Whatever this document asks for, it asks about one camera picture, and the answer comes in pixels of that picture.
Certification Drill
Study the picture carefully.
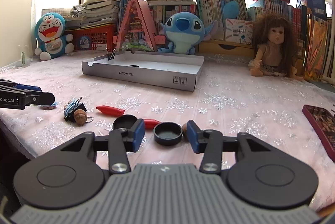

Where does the black round cup container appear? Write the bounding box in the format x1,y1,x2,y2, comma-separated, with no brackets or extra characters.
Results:
153,122,183,146

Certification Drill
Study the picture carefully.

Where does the white cardboard tray box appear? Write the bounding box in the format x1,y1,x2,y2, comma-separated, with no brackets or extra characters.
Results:
82,52,204,92

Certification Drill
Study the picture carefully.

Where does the small black cup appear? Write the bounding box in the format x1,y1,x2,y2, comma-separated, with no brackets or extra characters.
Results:
39,102,58,109

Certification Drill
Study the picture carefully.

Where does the stack of papers and books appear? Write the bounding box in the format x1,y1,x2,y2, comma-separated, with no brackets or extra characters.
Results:
64,0,124,30

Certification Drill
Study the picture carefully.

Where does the blue hair clip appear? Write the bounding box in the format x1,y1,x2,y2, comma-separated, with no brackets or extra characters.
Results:
64,97,82,116

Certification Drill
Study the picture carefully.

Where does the red crayon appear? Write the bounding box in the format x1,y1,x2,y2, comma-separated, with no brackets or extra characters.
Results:
144,119,161,130
96,106,125,117

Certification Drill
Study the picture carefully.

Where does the black binder clip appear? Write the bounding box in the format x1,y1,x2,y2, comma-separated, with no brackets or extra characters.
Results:
107,49,116,61
64,101,87,122

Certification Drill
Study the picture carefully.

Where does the brown acorn nut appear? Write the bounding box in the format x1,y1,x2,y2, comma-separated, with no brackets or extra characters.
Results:
73,109,94,126
182,123,188,141

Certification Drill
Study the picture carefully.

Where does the pink triangular toy house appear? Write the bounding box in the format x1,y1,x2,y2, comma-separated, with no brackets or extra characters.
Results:
113,0,166,52

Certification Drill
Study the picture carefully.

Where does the white pipe rack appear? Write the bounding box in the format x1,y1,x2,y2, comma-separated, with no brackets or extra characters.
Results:
320,0,334,85

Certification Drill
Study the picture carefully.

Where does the red plastic crate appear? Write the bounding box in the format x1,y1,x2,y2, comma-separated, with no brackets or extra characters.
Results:
64,24,116,52

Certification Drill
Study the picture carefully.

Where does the black binder clip on tray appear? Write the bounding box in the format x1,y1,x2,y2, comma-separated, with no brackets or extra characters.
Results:
107,49,116,61

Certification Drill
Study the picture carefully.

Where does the brown-haired doll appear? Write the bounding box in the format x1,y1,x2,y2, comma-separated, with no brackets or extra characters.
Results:
248,14,304,81

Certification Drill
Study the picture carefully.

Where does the row of books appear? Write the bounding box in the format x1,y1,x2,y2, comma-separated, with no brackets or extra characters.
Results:
147,0,331,80

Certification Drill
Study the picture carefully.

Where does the Stitch plush toy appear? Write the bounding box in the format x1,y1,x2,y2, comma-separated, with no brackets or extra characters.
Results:
157,12,219,55

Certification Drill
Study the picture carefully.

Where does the Doraemon plush toy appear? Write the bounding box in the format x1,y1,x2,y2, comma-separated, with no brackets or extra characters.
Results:
35,13,74,61

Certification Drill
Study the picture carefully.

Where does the smartphone in red case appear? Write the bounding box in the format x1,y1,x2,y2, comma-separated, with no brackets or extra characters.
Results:
302,105,335,162

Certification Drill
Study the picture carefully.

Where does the black round cap lid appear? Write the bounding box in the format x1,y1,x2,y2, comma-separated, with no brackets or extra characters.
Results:
112,115,137,130

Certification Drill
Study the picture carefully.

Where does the white stationery box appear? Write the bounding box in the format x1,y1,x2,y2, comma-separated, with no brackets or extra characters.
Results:
225,19,253,45

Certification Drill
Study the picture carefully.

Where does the wooden drawer organizer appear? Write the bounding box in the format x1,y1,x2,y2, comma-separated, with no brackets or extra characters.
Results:
198,40,254,58

